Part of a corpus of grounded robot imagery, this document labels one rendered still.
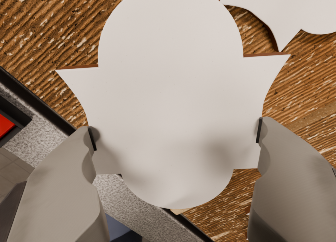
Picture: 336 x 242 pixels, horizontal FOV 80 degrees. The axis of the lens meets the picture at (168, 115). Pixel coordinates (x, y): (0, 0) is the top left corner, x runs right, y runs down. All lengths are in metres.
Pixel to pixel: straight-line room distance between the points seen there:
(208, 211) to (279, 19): 0.28
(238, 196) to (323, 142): 0.13
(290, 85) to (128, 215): 0.32
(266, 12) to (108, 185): 0.30
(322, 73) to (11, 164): 1.90
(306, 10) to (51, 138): 0.30
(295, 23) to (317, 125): 0.13
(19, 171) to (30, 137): 1.65
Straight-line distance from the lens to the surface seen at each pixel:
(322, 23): 0.23
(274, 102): 0.25
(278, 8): 0.20
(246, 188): 0.33
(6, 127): 0.30
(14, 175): 2.02
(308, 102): 0.27
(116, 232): 0.76
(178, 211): 0.30
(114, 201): 0.37
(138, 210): 0.39
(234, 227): 0.41
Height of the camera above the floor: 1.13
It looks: 58 degrees down
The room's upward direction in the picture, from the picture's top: 177 degrees clockwise
